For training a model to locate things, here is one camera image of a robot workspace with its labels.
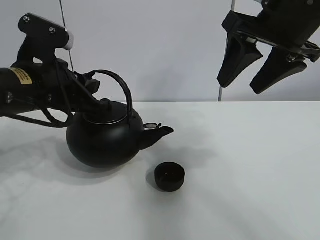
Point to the black teacup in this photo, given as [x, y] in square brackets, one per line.
[169, 176]

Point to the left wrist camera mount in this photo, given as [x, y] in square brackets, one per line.
[43, 38]

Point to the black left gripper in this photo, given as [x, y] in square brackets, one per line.
[80, 90]

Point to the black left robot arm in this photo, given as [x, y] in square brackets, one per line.
[28, 87]

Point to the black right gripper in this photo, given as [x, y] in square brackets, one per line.
[287, 25]

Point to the black round kettle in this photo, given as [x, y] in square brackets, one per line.
[113, 134]

